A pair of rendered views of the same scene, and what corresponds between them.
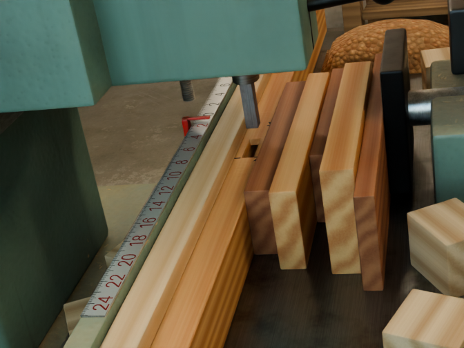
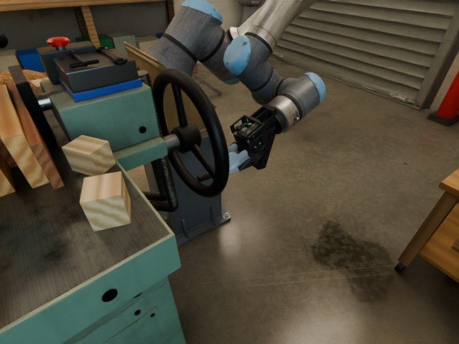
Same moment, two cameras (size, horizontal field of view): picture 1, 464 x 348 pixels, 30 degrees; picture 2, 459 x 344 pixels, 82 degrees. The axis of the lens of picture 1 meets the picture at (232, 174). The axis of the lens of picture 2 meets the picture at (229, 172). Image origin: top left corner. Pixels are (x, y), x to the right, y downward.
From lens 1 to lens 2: 14 cm
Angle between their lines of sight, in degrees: 47
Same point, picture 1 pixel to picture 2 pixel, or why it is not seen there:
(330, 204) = (16, 154)
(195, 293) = not seen: outside the picture
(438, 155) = (64, 119)
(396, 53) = (20, 75)
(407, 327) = (91, 195)
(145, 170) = not seen: outside the picture
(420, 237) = (73, 155)
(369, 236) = (47, 163)
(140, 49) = not seen: outside the picture
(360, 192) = (32, 142)
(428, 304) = (95, 181)
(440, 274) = (89, 168)
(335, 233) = (25, 168)
